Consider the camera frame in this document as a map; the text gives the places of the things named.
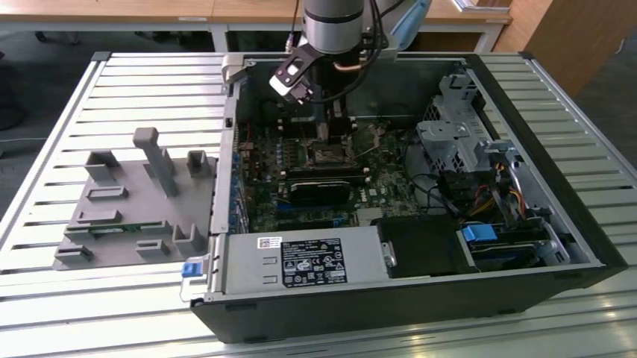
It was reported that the CPU socket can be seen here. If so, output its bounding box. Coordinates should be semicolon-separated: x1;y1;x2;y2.
306;141;358;169

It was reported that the black RAM slot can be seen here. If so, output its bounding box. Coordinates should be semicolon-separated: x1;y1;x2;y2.
283;169;367;177
286;175;367;183

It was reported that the metal disk cage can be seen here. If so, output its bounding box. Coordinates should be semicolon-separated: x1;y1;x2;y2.
415;72;502;176

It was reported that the green motherboard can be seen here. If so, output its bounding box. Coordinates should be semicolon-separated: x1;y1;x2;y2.
232;117;424;232

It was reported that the black graphics card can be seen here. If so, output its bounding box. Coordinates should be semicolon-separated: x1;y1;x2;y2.
287;181;352;208

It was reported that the small silver heat sink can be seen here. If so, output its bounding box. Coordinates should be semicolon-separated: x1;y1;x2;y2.
354;207;384;225

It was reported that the wooden desk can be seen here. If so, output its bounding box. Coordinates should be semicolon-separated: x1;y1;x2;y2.
0;0;514;53

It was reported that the black drive box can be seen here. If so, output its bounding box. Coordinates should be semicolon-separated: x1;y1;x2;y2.
376;215;478;280

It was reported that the wooden cabinet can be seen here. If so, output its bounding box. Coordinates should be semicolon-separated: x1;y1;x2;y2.
491;0;637;98

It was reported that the blue disk carrier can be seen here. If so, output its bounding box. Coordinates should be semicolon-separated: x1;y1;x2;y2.
459;222;498;248

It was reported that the grey power supply unit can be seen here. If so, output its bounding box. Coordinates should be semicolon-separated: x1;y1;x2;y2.
218;226;390;296

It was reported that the grey parts rack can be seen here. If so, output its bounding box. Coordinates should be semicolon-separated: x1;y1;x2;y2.
51;126;220;270

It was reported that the blue case latch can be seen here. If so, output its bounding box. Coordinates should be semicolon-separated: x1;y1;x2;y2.
181;260;207;279

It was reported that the green RAM stick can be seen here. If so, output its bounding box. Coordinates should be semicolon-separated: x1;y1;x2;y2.
67;220;168;235

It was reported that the black PC case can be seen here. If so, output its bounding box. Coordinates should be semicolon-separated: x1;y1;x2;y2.
188;51;627;344

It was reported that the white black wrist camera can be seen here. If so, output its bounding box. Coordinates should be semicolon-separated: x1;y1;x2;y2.
267;43;326;106

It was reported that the thin wire locking lever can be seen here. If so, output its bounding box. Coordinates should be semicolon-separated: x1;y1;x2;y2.
354;125;388;163

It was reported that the black cable bundle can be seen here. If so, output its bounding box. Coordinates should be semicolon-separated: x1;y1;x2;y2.
407;172;469;221

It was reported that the yellow red wire bundle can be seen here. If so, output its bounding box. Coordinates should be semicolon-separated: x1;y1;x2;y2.
467;182;530;218

